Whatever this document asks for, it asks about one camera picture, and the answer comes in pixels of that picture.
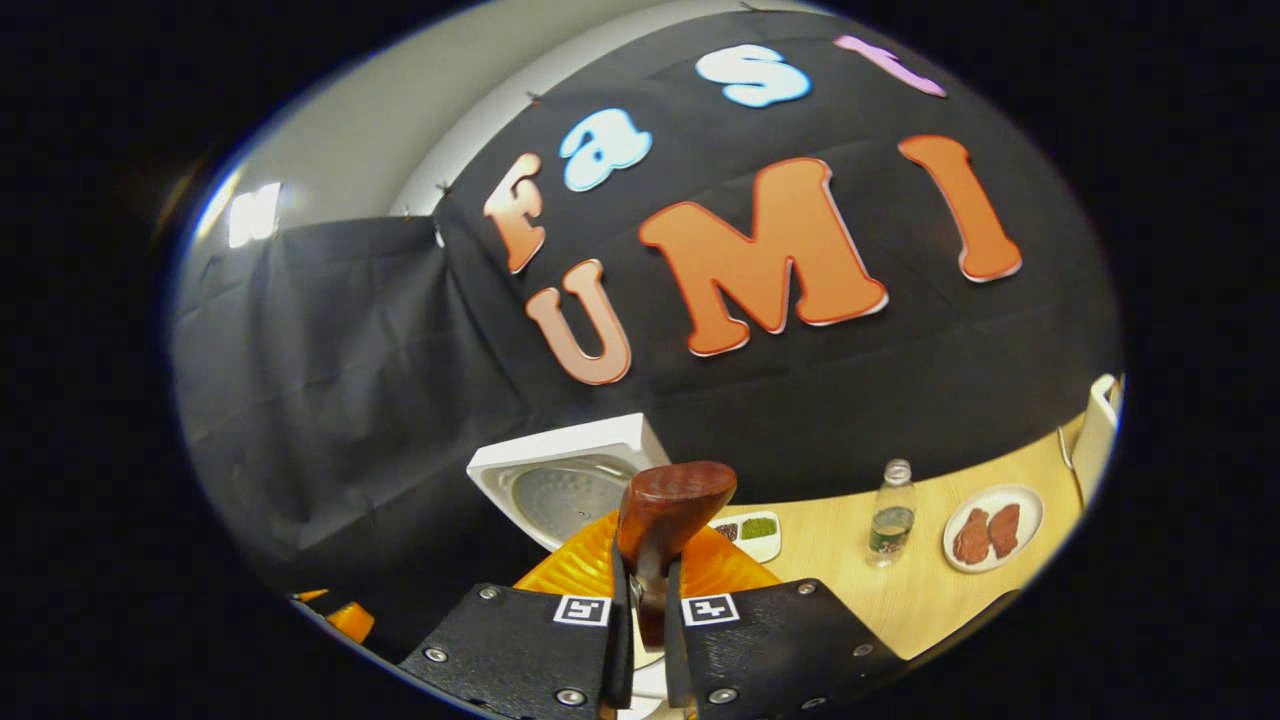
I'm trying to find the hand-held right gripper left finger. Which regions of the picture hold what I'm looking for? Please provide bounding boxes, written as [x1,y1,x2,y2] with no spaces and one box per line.
[400,510,633,716]

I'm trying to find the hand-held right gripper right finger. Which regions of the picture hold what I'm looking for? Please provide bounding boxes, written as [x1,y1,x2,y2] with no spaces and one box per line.
[665,525,906,716]

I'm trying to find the dark wooden spoon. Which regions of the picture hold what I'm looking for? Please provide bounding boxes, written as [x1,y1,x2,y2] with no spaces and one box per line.
[615,461,739,651]

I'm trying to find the white rice cooker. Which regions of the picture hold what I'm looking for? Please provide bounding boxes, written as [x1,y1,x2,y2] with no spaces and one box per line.
[466,413,691,720]

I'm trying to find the white divided bean dish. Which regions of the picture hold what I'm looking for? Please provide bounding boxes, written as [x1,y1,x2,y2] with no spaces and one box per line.
[708,511,783,564]

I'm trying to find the clear plastic water bottle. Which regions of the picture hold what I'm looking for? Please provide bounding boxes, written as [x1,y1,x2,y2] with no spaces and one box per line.
[866,459,917,569]

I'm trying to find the brown meat piece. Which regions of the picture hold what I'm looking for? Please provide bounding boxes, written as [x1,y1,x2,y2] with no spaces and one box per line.
[953,508,991,565]
[988,503,1022,559]

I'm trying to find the white round plate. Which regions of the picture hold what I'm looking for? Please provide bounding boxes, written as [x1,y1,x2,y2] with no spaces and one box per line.
[942,485,1046,574]

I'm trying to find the white toaster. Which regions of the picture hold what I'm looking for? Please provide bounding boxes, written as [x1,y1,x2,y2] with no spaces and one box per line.
[1070,373,1126,506]

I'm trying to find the ceiling light panel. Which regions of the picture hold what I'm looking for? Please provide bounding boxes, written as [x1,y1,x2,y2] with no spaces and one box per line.
[228,182,283,249]

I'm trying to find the white toaster cable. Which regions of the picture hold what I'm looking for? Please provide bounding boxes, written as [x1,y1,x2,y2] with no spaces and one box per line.
[1057,425,1086,506]

